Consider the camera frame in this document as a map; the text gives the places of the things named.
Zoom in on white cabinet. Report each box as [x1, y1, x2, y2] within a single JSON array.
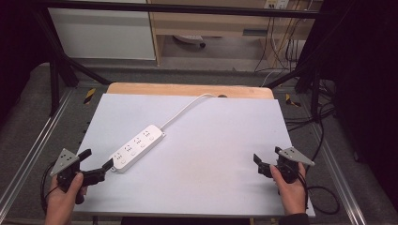
[[47, 7, 157, 61]]

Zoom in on white power strip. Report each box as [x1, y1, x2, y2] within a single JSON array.
[[109, 124, 167, 174]]

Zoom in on person's left hand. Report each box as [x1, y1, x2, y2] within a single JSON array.
[[45, 172, 85, 219]]

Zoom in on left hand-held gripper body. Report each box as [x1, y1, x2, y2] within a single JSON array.
[[50, 148, 107, 206]]

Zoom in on black metal frame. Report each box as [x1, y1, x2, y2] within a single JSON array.
[[30, 0, 333, 117]]

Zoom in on wooden desk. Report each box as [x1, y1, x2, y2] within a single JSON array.
[[145, 0, 324, 68]]

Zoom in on white power strip cable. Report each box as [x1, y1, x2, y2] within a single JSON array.
[[160, 93, 218, 131]]

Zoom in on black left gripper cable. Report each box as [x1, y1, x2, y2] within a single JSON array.
[[39, 159, 61, 214]]

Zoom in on black floor cables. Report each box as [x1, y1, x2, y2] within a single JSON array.
[[282, 78, 338, 133]]

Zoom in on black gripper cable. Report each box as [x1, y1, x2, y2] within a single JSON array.
[[296, 170, 342, 216], [39, 159, 61, 214]]

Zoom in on aluminium rail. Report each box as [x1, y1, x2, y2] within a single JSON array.
[[0, 88, 75, 217], [307, 124, 368, 225]]

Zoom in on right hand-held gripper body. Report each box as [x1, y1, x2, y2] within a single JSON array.
[[257, 146, 315, 185]]

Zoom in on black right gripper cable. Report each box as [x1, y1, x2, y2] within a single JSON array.
[[296, 170, 342, 216]]

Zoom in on yellow black tape strip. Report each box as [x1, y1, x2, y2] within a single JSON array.
[[284, 92, 302, 108], [82, 87, 97, 106]]

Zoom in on white wall outlet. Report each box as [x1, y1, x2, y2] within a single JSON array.
[[263, 0, 291, 10]]

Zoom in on grey power strip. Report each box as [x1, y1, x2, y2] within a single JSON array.
[[173, 34, 207, 49]]

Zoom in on person's right hand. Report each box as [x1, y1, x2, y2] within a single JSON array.
[[268, 161, 309, 217]]

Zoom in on bundle of hanging cables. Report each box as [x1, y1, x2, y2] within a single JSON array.
[[253, 8, 314, 73]]

